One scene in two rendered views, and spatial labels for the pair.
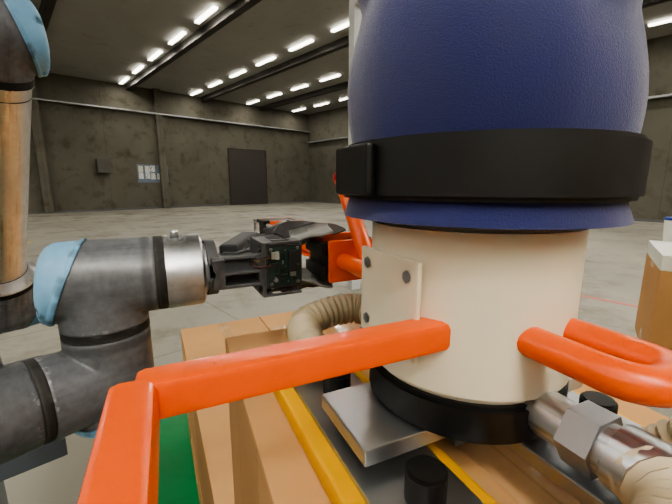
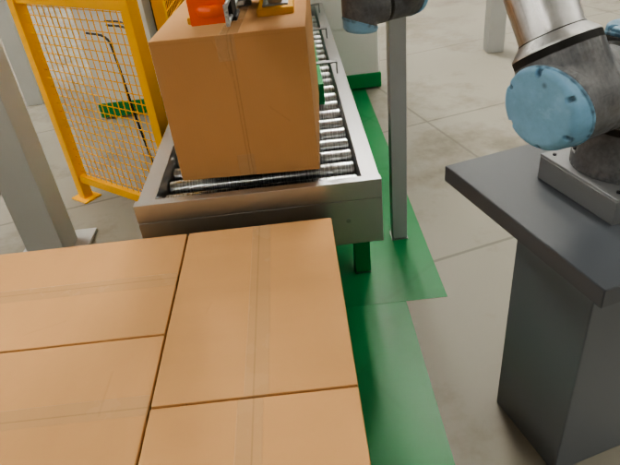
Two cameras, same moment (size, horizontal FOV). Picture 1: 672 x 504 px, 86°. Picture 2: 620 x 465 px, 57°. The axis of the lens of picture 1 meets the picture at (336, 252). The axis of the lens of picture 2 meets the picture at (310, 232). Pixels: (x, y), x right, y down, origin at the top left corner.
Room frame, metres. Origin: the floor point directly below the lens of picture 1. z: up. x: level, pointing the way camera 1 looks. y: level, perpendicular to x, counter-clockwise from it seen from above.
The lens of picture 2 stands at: (1.84, 0.79, 1.39)
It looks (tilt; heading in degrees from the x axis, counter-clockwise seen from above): 34 degrees down; 207
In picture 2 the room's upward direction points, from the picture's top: 7 degrees counter-clockwise
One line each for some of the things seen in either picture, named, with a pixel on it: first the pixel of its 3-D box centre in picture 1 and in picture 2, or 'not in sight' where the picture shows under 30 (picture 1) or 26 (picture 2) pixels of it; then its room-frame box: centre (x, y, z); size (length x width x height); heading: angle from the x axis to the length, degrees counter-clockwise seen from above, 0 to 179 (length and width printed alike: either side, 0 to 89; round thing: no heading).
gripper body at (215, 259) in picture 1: (252, 264); not in sight; (0.47, 0.11, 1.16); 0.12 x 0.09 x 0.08; 117
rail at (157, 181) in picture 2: not in sight; (196, 94); (-0.25, -0.78, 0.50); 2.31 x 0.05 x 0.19; 27
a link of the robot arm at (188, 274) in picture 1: (186, 267); not in sight; (0.44, 0.19, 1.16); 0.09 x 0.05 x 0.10; 27
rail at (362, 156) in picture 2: not in sight; (336, 78); (-0.54, -0.20, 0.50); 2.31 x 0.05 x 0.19; 27
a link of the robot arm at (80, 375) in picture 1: (102, 373); (363, 6); (0.39, 0.28, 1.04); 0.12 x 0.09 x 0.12; 143
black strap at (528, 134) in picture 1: (471, 172); not in sight; (0.31, -0.11, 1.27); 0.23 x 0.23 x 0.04
